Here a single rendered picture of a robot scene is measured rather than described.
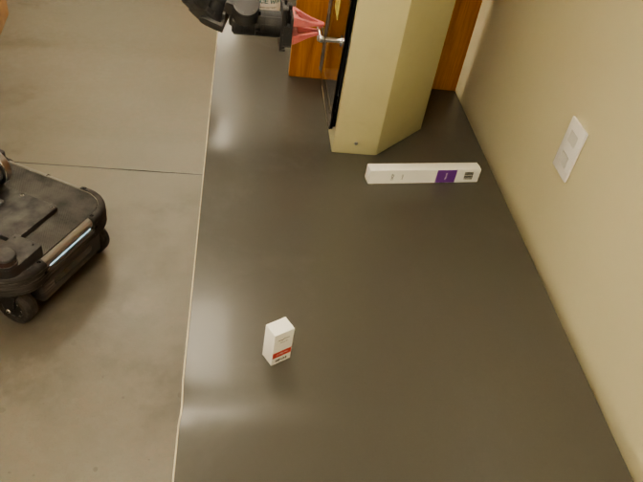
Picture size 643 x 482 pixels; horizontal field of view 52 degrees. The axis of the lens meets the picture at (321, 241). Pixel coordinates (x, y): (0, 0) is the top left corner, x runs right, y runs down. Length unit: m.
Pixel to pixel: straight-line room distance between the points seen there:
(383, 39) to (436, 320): 0.61
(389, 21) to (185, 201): 1.67
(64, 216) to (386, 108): 1.34
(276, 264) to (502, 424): 0.50
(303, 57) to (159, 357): 1.10
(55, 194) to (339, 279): 1.54
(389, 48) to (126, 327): 1.40
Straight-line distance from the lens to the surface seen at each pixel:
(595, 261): 1.31
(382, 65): 1.50
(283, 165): 1.53
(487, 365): 1.21
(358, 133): 1.58
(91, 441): 2.16
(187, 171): 3.09
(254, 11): 1.46
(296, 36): 1.54
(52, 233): 2.43
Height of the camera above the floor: 1.81
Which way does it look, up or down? 41 degrees down
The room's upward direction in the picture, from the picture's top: 10 degrees clockwise
